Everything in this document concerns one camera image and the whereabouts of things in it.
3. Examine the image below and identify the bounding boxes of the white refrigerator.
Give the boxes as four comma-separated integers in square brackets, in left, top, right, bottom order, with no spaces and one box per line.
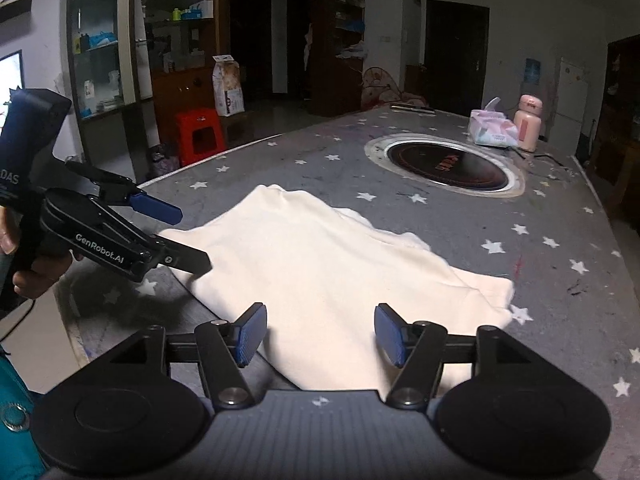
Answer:
[547,58,589,155]

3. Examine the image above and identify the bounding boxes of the round black induction cooktop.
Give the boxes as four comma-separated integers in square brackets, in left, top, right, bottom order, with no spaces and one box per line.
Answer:
[364,133,526,198]

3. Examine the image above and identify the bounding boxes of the soft tissue pack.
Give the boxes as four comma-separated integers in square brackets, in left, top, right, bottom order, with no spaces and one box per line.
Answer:
[468,96,518,148]

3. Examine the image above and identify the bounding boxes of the dark wooden door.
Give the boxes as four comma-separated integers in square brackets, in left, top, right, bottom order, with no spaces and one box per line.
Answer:
[422,0,490,116]

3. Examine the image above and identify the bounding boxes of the white paper sack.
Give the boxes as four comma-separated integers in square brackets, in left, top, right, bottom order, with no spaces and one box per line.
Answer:
[212,54,245,117]

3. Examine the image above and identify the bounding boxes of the person's left hand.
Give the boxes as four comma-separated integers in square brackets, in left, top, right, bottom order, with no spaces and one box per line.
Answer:
[1,207,84,299]

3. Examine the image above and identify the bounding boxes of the cream white garment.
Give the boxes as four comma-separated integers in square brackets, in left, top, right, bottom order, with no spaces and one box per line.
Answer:
[165,185,514,394]

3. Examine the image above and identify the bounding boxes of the pink thermos bottle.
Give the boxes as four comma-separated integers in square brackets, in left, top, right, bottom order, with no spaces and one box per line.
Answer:
[513,94,544,153]

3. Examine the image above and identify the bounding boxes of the water dispenser with blue bottle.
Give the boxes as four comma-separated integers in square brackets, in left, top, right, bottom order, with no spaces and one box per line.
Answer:
[521,58,541,96]

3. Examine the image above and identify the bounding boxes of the dark wooden shelf cabinet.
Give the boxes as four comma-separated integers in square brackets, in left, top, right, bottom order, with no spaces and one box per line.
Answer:
[285,0,367,117]

